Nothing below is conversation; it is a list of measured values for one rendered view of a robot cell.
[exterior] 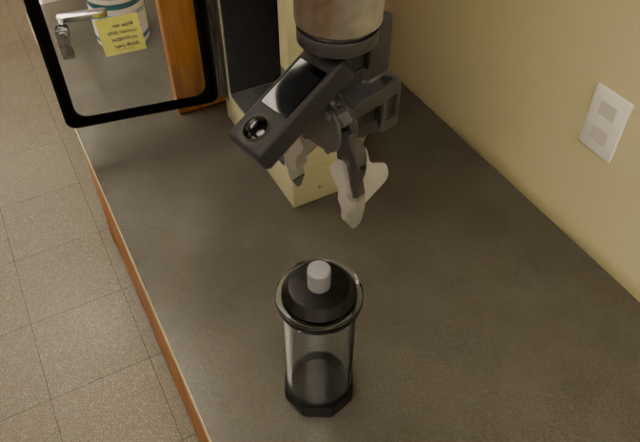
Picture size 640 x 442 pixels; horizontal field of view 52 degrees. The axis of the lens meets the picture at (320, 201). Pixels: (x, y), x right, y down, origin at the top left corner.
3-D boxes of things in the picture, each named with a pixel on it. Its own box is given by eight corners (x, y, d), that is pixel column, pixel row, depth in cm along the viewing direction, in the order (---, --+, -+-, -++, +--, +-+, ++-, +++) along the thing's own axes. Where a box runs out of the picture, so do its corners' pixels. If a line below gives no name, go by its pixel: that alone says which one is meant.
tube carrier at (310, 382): (371, 384, 95) (382, 293, 79) (317, 432, 89) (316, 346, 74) (320, 337, 100) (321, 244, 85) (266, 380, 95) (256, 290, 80)
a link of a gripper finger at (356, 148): (376, 195, 62) (357, 111, 58) (365, 203, 62) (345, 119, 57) (343, 184, 66) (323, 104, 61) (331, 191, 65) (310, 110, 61)
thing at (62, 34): (75, 59, 118) (67, 30, 114) (63, 61, 118) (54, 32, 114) (75, 53, 120) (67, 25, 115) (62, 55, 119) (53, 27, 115)
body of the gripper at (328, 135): (399, 130, 65) (410, 19, 56) (336, 170, 61) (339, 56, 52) (345, 96, 69) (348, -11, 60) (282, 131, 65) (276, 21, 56)
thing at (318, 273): (371, 304, 81) (374, 270, 76) (317, 348, 77) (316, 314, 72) (320, 262, 86) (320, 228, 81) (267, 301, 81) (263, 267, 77)
